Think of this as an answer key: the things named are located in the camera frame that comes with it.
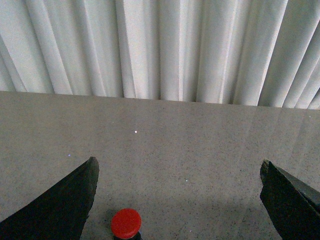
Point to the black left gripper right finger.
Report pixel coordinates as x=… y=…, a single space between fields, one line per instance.
x=292 y=205

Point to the red push button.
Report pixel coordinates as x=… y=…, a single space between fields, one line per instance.
x=126 y=224

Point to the white pleated curtain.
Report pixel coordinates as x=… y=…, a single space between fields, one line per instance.
x=243 y=52

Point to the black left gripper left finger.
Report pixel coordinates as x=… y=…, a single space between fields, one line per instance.
x=60 y=213

